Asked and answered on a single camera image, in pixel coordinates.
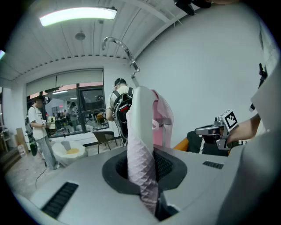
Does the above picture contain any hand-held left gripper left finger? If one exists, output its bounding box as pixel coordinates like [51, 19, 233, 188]
[13, 146, 159, 225]

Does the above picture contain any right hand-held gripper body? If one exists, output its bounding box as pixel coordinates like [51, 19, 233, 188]
[213, 109, 239, 151]

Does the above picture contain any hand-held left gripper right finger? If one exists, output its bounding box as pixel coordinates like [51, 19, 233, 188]
[153, 145, 244, 221]

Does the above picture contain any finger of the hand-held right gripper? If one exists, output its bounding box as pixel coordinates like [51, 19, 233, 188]
[195, 124, 220, 137]

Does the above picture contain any pink cloth garment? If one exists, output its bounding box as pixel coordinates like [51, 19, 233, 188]
[126, 89, 174, 215]

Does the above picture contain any white clothes hanger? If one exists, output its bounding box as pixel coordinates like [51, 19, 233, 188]
[101, 36, 154, 152]

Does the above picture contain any person's right forearm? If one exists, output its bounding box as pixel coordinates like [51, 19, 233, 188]
[227, 113, 263, 145]

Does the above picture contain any dark chair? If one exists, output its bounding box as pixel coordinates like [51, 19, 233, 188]
[92, 131, 124, 154]

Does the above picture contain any person's white t-shirt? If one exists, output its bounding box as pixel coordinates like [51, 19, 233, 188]
[216, 59, 281, 225]

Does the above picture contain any cardboard box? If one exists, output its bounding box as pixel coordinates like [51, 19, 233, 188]
[15, 127, 29, 158]

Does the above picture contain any wooden shelf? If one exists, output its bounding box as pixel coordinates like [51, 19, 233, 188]
[0, 128, 11, 153]

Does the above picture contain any white roller blind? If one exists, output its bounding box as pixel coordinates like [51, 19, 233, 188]
[25, 69, 104, 97]

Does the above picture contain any ceiling tube light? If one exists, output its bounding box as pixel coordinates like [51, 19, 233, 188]
[39, 6, 118, 27]

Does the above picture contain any black floor cable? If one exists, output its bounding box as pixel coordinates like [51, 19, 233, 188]
[35, 162, 48, 189]

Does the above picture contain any black head-worn camera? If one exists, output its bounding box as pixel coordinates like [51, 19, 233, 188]
[173, 0, 213, 16]

